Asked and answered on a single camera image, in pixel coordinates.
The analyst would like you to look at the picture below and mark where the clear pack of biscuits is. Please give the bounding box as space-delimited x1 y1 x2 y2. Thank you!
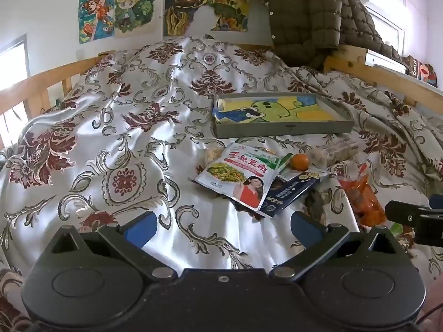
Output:
308 136 359 170

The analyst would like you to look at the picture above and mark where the orange mandarin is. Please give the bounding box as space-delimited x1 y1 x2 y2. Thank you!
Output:
289 154 310 171

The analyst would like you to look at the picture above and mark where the white green snack packet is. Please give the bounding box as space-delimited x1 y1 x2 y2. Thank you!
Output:
195 142 282 211

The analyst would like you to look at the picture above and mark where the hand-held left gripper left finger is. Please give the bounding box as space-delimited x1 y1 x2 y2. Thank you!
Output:
52 211 175 282

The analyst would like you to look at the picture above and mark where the white box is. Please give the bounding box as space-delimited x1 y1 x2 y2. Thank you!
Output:
365 50 411 75

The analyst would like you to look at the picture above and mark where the cartoon girl wall poster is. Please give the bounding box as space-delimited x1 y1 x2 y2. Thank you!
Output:
78 0 116 45

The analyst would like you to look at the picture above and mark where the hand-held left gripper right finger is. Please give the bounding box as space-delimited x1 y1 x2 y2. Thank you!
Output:
270 211 397 282

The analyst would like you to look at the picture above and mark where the grey rectangular tray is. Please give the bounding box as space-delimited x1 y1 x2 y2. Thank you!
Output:
212 92 355 139

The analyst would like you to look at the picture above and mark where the wooden bed frame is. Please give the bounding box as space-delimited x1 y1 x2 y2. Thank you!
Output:
0 44 443 146

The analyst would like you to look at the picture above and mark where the olive puffer jacket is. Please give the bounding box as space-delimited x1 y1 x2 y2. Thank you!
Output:
263 0 404 70

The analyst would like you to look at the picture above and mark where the navy blue snack packet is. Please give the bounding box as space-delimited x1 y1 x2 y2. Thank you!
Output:
258 169 321 218

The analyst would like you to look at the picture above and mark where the orange snack bag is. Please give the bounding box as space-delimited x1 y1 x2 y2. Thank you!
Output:
337 161 387 229

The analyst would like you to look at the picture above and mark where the blond cartoon wall poster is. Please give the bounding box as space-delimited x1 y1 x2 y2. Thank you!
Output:
114 0 163 38

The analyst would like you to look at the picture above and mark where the colourful printed bag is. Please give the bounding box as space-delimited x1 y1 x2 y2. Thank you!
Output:
403 55 438 87

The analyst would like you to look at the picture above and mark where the floral patterned satin blanket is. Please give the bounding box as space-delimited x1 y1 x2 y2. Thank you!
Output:
0 35 443 332

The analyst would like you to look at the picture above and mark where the small green white packet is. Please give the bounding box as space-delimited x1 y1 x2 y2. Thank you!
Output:
277 152 295 180

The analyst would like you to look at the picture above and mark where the window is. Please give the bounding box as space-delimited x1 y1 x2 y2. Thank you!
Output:
0 35 30 146

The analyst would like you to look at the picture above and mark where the clear packet of nuts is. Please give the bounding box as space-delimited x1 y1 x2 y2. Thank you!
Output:
202 145 225 167

